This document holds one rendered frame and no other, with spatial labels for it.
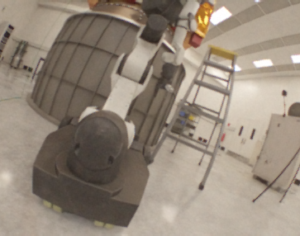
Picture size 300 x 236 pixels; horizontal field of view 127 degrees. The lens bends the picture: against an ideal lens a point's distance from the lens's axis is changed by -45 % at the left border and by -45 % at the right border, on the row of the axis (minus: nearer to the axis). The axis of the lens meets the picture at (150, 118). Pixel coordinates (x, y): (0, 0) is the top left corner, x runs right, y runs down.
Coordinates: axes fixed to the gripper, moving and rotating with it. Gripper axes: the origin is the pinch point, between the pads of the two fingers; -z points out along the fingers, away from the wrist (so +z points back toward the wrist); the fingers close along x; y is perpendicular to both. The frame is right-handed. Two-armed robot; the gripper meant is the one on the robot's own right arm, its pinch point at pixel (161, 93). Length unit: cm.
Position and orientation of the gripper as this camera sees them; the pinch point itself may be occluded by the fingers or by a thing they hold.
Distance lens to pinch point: 85.4
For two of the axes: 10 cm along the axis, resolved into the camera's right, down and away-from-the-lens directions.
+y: -6.8, -4.2, 6.0
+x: 6.8, -0.5, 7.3
